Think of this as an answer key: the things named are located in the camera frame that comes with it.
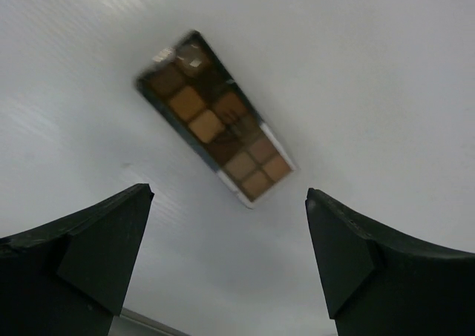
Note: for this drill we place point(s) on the long brown eyeshadow palette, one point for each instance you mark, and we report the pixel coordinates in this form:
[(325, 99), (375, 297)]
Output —
[(192, 90)]

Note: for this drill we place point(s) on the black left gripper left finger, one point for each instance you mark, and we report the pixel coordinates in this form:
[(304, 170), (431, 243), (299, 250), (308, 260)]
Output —
[(71, 276)]

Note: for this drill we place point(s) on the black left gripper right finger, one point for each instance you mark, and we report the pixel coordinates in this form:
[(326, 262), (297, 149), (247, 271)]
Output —
[(380, 281)]

